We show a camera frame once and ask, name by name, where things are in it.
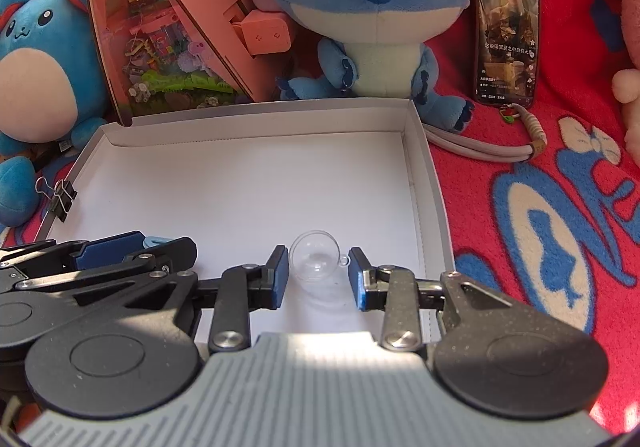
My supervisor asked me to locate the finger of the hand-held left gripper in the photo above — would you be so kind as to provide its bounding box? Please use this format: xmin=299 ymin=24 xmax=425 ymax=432
xmin=0 ymin=230 xmax=148 ymax=271
xmin=15 ymin=237 xmax=198 ymax=294

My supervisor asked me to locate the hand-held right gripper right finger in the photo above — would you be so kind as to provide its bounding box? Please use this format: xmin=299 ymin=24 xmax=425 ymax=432
xmin=348 ymin=247 xmax=576 ymax=353

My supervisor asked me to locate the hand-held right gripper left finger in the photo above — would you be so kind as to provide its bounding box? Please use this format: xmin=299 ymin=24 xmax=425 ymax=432
xmin=55 ymin=244 xmax=292 ymax=354

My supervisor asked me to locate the clear plastic capsule ball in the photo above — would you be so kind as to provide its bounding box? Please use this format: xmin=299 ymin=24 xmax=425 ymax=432
xmin=289 ymin=229 xmax=351 ymax=285

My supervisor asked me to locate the white cardboard box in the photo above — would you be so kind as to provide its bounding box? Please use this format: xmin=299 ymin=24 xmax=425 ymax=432
xmin=37 ymin=97 xmax=457 ymax=348

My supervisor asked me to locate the black binder clip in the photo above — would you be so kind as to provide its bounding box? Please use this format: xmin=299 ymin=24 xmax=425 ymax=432
xmin=35 ymin=177 xmax=78 ymax=222

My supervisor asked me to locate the red printed blanket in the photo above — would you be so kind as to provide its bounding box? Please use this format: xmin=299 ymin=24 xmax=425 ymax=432
xmin=0 ymin=0 xmax=640 ymax=433

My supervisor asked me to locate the round blue mouse plush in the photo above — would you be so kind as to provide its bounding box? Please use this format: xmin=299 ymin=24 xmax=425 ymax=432
xmin=0 ymin=0 xmax=110 ymax=228

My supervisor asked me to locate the pink triangular display house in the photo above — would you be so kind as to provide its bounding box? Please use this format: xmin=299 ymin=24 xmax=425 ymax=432
xmin=80 ymin=0 xmax=293 ymax=128

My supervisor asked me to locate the blue alien plush toy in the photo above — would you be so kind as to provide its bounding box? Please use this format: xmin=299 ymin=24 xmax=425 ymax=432
xmin=236 ymin=0 xmax=487 ymax=134

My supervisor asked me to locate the black smartphone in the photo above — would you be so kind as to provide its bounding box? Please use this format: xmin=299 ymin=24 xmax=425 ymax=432
xmin=472 ymin=0 xmax=542 ymax=108

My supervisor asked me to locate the pink bunny plush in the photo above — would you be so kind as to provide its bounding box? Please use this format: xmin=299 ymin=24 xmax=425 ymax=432
xmin=612 ymin=0 xmax=640 ymax=152

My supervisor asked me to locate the grey phone lanyard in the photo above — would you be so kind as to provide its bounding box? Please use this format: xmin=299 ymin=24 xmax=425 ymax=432
xmin=425 ymin=104 xmax=548 ymax=162

